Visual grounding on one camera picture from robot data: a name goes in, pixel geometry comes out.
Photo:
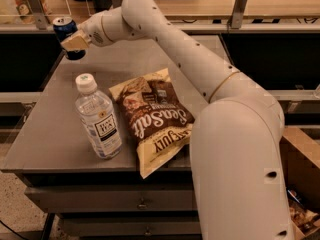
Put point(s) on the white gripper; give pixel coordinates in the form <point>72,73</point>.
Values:
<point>92,31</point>

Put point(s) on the blue pepsi can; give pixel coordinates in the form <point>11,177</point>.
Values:
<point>64,27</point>

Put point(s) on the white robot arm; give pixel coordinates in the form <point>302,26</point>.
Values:
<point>235,141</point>

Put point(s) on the pepsi can in box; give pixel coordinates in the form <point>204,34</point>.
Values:
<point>293,195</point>

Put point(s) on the clear water bottle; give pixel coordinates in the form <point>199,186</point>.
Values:
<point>97,115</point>

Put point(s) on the colourful snack package behind glass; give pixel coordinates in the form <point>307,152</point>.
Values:
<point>20,0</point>

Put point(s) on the sea salt chips bag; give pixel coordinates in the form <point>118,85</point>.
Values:
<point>159,123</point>

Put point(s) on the grey metal drawer cabinet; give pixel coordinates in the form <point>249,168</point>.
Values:
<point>97,199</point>

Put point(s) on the upper drawer knob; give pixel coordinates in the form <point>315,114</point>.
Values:
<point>142,205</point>

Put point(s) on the drawer knob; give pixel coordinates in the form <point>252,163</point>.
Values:
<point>142,205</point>
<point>147,232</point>

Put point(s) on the lower drawer knob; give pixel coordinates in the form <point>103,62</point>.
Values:
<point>147,232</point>

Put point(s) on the cardboard box of snacks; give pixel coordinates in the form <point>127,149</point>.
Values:
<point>300,156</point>

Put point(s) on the left metal bracket post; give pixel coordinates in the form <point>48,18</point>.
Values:
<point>39,14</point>

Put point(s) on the right metal bracket post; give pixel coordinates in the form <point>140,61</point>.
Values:
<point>237,14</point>

